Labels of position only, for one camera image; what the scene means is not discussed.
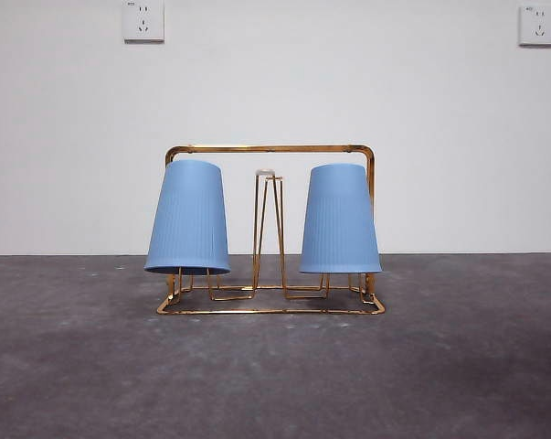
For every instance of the blue ribbed plastic cup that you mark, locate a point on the blue ribbed plastic cup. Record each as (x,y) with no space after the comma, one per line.
(188,219)
(339,219)

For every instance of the white wall socket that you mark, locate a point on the white wall socket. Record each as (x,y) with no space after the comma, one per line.
(142,23)
(537,27)

